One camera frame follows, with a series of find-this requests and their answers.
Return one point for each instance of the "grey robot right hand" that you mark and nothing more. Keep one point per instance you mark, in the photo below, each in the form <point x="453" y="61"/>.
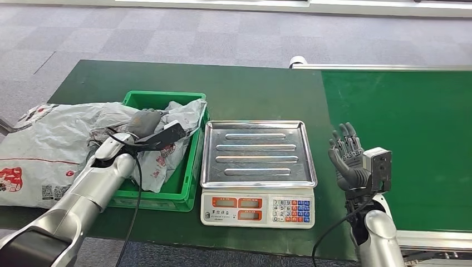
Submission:
<point x="350" y="166"/>

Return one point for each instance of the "green conveyor belt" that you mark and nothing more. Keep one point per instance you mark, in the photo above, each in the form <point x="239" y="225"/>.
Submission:
<point x="405" y="110"/>

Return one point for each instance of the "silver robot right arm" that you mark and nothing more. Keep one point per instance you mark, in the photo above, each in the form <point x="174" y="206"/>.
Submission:
<point x="379" y="236"/>

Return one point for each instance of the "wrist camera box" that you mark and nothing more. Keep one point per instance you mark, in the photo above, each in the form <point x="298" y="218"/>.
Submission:
<point x="166" y="134"/>
<point x="379" y="167"/>

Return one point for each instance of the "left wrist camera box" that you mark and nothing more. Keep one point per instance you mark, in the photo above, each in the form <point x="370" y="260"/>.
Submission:
<point x="166" y="134"/>

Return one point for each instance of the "green plastic crate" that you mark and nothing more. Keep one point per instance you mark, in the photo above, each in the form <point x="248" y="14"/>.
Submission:
<point x="184" y="184"/>

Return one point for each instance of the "aluminium conveyor frame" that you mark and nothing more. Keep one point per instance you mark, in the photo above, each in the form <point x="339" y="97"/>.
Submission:
<point x="368" y="67"/>

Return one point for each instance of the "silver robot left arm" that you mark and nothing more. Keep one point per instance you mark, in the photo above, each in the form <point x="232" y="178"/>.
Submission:
<point x="84" y="195"/>

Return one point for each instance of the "large grey courier bag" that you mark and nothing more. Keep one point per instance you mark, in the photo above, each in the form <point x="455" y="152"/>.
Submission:
<point x="37" y="147"/>

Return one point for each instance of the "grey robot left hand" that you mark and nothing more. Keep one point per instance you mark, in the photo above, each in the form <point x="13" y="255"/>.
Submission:
<point x="143" y="121"/>

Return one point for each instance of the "grey parcel bag red print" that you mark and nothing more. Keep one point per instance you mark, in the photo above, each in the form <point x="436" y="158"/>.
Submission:
<point x="184" y="114"/>
<point x="156" y="180"/>

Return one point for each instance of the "steel scale tray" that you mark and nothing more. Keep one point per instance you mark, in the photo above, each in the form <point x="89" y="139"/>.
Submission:
<point x="258" y="129"/>

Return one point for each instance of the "dark green table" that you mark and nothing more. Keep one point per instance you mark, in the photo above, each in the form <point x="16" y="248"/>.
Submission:
<point x="239" y="84"/>

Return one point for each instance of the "white electronic scale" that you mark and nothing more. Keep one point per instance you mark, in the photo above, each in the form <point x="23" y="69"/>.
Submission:
<point x="228" y="221"/>

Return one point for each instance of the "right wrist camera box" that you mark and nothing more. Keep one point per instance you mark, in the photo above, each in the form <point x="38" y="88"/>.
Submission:
<point x="379" y="167"/>

